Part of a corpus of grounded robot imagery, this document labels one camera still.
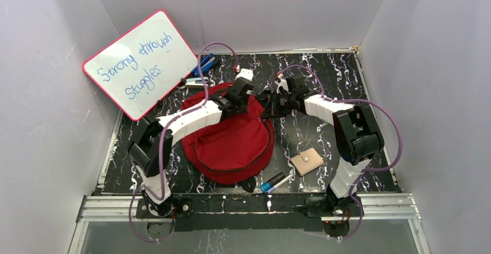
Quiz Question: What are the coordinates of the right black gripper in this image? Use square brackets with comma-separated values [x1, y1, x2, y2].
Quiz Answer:
[261, 90, 295, 119]

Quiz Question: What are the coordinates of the purple cable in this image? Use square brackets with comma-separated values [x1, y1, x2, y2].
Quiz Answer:
[275, 64, 403, 241]
[128, 42, 240, 244]

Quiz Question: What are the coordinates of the beige small wallet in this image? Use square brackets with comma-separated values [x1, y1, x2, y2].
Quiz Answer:
[290, 148, 324, 176]

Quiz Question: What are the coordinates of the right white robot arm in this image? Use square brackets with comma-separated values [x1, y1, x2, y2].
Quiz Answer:
[257, 77, 384, 217]

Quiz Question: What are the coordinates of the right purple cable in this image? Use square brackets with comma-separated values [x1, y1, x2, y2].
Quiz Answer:
[275, 64, 403, 241]

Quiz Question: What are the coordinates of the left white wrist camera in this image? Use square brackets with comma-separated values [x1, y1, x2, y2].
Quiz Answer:
[234, 65, 254, 82]

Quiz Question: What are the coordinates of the white board pink frame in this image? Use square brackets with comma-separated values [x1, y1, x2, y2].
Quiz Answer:
[82, 10, 197, 121]

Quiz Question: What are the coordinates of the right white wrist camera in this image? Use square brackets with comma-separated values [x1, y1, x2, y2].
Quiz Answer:
[274, 73, 289, 94]

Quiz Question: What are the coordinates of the white pen blue cap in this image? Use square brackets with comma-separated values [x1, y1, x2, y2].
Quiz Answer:
[266, 174, 295, 194]

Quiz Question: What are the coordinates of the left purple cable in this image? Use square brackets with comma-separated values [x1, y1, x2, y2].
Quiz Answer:
[128, 42, 240, 244]

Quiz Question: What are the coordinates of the black marker blue cap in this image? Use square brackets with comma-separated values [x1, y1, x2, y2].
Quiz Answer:
[260, 172, 285, 193]

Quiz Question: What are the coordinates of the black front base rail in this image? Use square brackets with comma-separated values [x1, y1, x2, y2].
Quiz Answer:
[175, 193, 331, 232]

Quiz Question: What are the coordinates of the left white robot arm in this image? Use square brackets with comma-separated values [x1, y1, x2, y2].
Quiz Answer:
[128, 77, 254, 217]

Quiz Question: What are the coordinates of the red student backpack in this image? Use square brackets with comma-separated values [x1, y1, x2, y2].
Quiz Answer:
[180, 95, 275, 193]

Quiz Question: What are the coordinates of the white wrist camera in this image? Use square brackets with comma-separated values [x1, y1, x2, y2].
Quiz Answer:
[234, 65, 254, 82]
[274, 73, 289, 94]

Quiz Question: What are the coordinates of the blue stapler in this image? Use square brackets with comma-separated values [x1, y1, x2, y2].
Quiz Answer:
[181, 54, 217, 89]

